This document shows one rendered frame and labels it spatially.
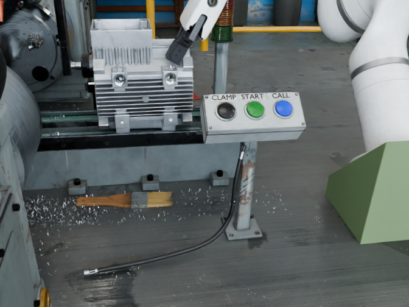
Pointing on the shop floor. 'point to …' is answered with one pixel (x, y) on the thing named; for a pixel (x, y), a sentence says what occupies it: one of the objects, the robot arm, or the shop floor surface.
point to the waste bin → (286, 13)
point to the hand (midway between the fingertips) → (176, 52)
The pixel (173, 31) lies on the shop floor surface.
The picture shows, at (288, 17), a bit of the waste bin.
